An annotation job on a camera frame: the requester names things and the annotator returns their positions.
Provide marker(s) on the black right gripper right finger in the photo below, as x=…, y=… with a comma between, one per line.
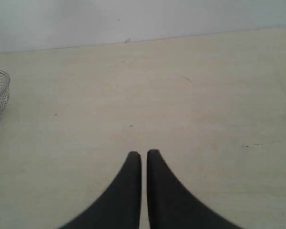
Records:
x=171, y=205

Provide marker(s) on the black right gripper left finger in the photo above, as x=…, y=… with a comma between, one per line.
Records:
x=119, y=206

